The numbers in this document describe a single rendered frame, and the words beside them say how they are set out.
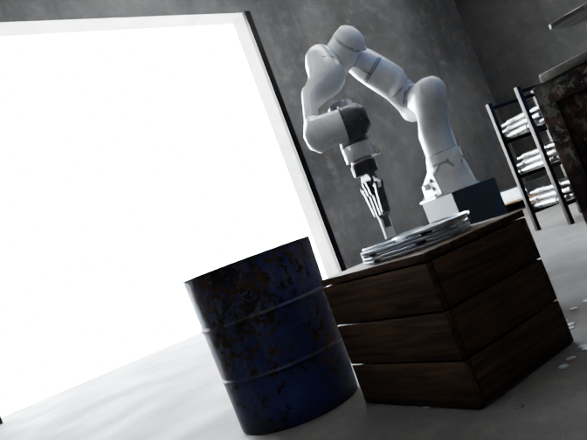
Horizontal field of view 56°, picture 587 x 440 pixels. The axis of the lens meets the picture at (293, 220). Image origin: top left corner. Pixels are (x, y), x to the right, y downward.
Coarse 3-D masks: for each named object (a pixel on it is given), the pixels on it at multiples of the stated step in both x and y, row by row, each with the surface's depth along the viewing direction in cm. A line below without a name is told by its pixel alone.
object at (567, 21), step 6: (582, 6) 141; (570, 12) 143; (576, 12) 142; (582, 12) 144; (564, 18) 145; (570, 18) 146; (576, 18) 148; (582, 18) 150; (552, 24) 148; (558, 24) 147; (564, 24) 150; (570, 24) 153; (576, 24) 155
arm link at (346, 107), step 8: (336, 104) 158; (344, 104) 155; (352, 104) 151; (344, 112) 149; (352, 112) 149; (360, 112) 149; (344, 120) 149; (352, 120) 148; (360, 120) 148; (368, 120) 150; (352, 128) 149; (360, 128) 149; (368, 128) 152; (352, 136) 151; (360, 136) 152; (344, 144) 159
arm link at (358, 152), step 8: (352, 144) 157; (360, 144) 157; (368, 144) 158; (344, 152) 160; (352, 152) 158; (360, 152) 157; (368, 152) 158; (376, 152) 164; (352, 160) 158; (360, 160) 158
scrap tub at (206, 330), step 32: (256, 256) 153; (288, 256) 158; (192, 288) 161; (224, 288) 154; (256, 288) 153; (288, 288) 155; (320, 288) 163; (224, 320) 155; (256, 320) 153; (288, 320) 154; (320, 320) 159; (224, 352) 158; (256, 352) 153; (288, 352) 153; (320, 352) 156; (224, 384) 163; (256, 384) 154; (288, 384) 152; (320, 384) 154; (352, 384) 163; (256, 416) 156; (288, 416) 152
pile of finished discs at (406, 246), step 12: (444, 228) 132; (456, 228) 133; (468, 228) 137; (408, 240) 132; (420, 240) 131; (432, 240) 131; (444, 240) 132; (372, 252) 138; (384, 252) 135; (396, 252) 133; (408, 252) 132; (372, 264) 139
